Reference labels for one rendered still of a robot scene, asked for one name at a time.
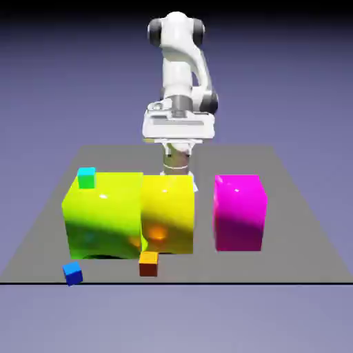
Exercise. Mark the large magenta box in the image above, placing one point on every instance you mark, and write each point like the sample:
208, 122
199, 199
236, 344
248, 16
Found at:
238, 212

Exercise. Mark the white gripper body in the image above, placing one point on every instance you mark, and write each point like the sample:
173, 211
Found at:
179, 128

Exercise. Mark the large lime green box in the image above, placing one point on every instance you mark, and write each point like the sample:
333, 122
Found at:
102, 215

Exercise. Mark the small cyan cube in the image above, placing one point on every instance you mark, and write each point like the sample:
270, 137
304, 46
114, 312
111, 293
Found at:
86, 178

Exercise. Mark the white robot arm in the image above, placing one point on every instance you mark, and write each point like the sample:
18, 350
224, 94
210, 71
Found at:
176, 74

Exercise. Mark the small orange cube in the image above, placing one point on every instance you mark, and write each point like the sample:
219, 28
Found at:
148, 264

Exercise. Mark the small blue cube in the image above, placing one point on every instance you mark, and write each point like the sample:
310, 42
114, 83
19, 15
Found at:
72, 273

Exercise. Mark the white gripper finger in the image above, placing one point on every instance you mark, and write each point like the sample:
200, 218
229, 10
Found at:
188, 149
167, 149

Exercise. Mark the large yellow box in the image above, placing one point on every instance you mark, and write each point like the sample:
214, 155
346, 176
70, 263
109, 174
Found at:
168, 209

